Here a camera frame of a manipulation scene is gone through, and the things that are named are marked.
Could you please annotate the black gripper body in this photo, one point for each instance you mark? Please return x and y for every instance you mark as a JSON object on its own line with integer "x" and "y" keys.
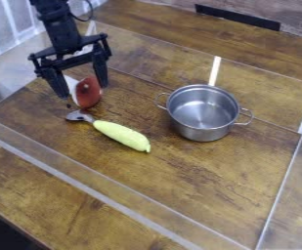
{"x": 61, "y": 60}

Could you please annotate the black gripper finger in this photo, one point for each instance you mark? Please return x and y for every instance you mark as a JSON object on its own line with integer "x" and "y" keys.
{"x": 55, "y": 79}
{"x": 99, "y": 67}

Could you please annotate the brown white plush mushroom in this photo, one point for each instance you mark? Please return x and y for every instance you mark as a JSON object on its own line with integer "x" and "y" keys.
{"x": 84, "y": 91}

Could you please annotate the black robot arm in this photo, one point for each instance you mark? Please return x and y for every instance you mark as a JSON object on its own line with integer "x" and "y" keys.
{"x": 53, "y": 13}

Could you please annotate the silver metal pot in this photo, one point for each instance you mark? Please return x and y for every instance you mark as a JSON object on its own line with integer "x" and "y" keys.
{"x": 203, "y": 112}

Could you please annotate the black strip on table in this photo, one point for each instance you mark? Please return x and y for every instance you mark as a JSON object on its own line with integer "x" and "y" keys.
{"x": 231, "y": 16}

